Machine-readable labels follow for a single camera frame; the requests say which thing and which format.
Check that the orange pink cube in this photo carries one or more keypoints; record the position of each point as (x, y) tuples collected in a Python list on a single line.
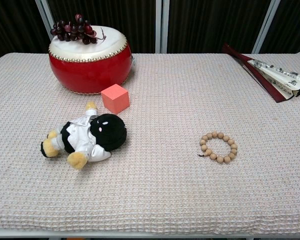
[(113, 100)]

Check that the folding fan with dark red ribs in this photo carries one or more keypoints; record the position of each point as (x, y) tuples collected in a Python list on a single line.
[(272, 75)]

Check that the dark red grape bunch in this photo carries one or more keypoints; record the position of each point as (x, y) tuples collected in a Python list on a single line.
[(72, 31)]

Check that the grey metal partition post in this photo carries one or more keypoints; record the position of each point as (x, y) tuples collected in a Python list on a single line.
[(162, 25), (45, 17), (266, 25)]

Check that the red drum with white skin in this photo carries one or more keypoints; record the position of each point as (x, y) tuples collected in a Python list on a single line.
[(89, 72)]

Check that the black-headed plush doll white shirt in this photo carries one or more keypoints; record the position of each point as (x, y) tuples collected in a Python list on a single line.
[(109, 132)]

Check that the beige woven tablecloth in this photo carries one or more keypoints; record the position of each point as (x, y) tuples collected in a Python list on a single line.
[(164, 175)]

